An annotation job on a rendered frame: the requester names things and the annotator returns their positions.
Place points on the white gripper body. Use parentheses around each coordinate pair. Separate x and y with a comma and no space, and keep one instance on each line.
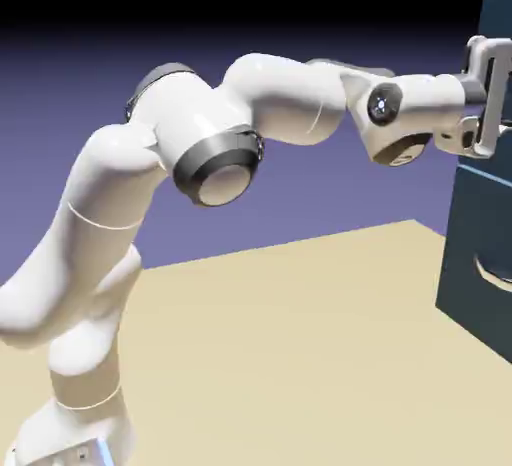
(491,114)

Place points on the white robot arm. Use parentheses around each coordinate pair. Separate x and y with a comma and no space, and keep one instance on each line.
(192,114)

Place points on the dark blue cabinet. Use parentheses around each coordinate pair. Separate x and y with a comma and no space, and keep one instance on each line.
(451,294)

